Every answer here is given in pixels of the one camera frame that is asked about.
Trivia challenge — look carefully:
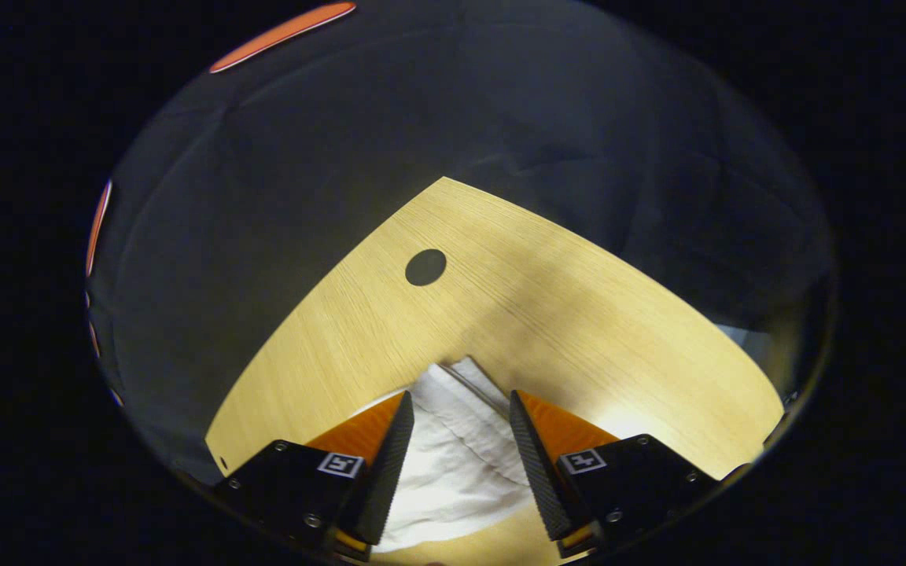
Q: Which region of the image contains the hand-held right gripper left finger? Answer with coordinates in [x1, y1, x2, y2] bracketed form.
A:
[213, 391, 416, 561]

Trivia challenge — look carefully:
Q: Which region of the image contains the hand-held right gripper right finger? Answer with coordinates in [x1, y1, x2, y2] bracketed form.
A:
[508, 389, 725, 560]

